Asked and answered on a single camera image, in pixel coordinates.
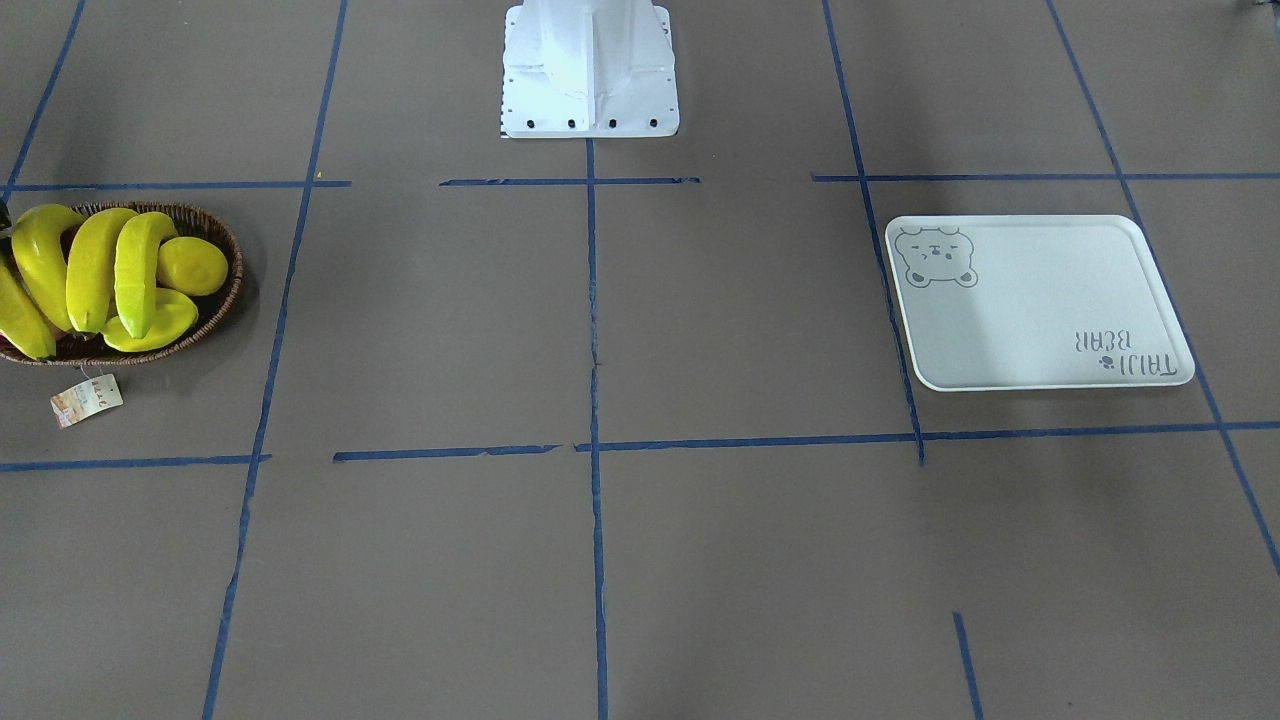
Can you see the yellow lemon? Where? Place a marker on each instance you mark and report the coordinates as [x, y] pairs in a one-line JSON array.
[[190, 265]]

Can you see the yellow banana in basket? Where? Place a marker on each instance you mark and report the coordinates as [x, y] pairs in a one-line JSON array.
[[90, 269], [135, 269]]

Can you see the yellow banana moved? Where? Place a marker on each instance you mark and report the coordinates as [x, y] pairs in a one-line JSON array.
[[36, 243], [22, 323]]

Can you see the paper price tag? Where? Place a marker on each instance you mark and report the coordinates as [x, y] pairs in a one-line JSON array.
[[94, 395]]

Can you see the yellow banana bottom basket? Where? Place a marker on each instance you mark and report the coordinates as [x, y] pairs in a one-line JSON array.
[[174, 314]]

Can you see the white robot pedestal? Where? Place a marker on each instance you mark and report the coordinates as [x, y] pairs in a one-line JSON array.
[[588, 69]]

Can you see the white rectangular bear tray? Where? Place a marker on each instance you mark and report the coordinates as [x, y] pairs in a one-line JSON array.
[[999, 302]]

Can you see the brown wicker basket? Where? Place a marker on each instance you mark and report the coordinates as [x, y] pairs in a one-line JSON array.
[[212, 310]]

